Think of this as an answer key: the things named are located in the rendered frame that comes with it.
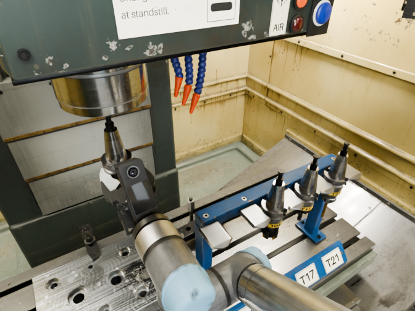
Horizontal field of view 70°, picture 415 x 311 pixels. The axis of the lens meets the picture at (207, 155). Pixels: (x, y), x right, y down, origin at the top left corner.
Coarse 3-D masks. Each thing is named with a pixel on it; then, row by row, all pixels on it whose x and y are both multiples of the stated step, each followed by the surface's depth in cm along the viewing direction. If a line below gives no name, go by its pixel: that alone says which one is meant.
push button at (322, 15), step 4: (324, 4) 43; (328, 4) 43; (320, 8) 43; (324, 8) 43; (328, 8) 43; (316, 12) 43; (320, 12) 43; (324, 12) 43; (328, 12) 44; (316, 16) 43; (320, 16) 43; (324, 16) 44; (328, 16) 44; (316, 20) 44; (320, 20) 44; (324, 20) 44
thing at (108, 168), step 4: (128, 152) 64; (104, 156) 62; (128, 156) 63; (104, 160) 61; (124, 160) 61; (104, 164) 60; (108, 164) 60; (112, 164) 60; (116, 164) 61; (104, 168) 62; (108, 168) 61; (112, 168) 60; (108, 172) 61; (112, 172) 61; (116, 172) 62
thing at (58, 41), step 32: (0, 0) 25; (32, 0) 26; (64, 0) 27; (96, 0) 28; (256, 0) 37; (0, 32) 26; (32, 32) 27; (64, 32) 28; (96, 32) 30; (192, 32) 35; (224, 32) 37; (256, 32) 40; (288, 32) 43; (0, 64) 28; (32, 64) 28; (64, 64) 30; (96, 64) 31; (128, 64) 34
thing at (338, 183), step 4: (328, 168) 82; (324, 172) 81; (324, 176) 80; (328, 176) 79; (348, 176) 79; (328, 180) 79; (332, 180) 78; (336, 180) 78; (340, 180) 78; (344, 180) 80; (332, 184) 79; (336, 184) 78; (340, 184) 78; (344, 184) 78; (336, 188) 79; (340, 188) 79
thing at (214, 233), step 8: (208, 224) 67; (216, 224) 67; (200, 232) 65; (208, 232) 65; (216, 232) 65; (224, 232) 65; (208, 240) 63; (216, 240) 63; (224, 240) 63; (216, 248) 62; (224, 248) 62
